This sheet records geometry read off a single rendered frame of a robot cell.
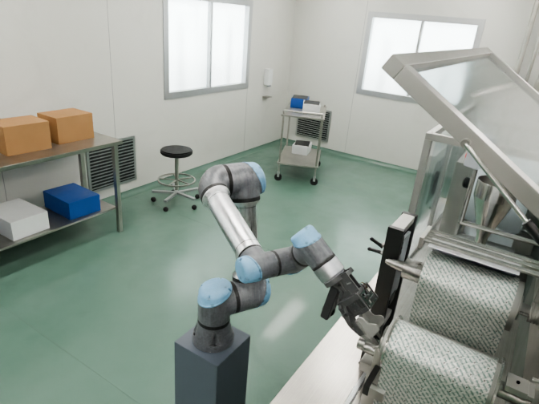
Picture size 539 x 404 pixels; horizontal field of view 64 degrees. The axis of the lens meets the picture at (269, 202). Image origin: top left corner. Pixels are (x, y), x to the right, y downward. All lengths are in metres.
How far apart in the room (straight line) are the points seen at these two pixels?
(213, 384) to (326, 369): 0.40
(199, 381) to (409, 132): 5.62
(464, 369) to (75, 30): 4.10
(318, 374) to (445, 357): 0.56
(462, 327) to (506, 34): 5.42
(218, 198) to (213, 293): 0.35
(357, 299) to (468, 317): 0.33
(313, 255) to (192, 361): 0.70
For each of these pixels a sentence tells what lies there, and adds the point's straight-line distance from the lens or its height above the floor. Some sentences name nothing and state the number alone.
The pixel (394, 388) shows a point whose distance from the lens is 1.23.
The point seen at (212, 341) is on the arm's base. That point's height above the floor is 0.94.
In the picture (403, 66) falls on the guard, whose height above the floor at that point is 1.95.
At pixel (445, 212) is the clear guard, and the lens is 2.08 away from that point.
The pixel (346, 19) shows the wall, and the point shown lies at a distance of 7.05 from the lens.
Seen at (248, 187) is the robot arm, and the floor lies 1.47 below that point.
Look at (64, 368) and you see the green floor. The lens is 3.00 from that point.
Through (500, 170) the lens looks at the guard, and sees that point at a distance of 0.78.
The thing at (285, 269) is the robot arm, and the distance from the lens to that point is 1.22.
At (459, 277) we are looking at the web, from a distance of 1.31.
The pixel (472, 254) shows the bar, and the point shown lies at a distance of 1.32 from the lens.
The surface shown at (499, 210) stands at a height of 1.45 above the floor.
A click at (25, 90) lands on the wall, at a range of 4.30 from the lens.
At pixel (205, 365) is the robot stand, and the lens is 1.62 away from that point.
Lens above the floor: 2.01
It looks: 23 degrees down
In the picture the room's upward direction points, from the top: 5 degrees clockwise
